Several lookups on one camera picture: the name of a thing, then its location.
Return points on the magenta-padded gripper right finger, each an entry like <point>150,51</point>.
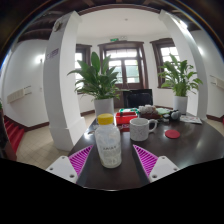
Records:
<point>161,166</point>

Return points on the flat round red coaster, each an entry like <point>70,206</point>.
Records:
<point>172,134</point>

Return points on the brown framed window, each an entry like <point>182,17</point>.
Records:
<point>166,50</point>
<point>81,53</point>

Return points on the red carpeted staircase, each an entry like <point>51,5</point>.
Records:
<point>14,133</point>

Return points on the potted green plant white pot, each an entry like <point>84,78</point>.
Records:
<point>100,80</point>
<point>180,78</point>

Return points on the printed paper magazine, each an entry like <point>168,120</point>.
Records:
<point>191,119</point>

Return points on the green exit sign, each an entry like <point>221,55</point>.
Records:
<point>114,39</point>

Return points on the brown framed glass door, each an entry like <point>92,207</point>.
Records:
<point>128,66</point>

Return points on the clear bottle with yellow cap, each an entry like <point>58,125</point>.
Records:
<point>108,146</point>

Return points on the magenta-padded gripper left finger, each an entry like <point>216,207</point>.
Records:
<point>63,166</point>

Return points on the red plastic box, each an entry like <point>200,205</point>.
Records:
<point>126,118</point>

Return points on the brown tray with white cups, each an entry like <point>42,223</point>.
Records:
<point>148,113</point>

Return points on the white speckled mug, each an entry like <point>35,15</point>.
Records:
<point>139,130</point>

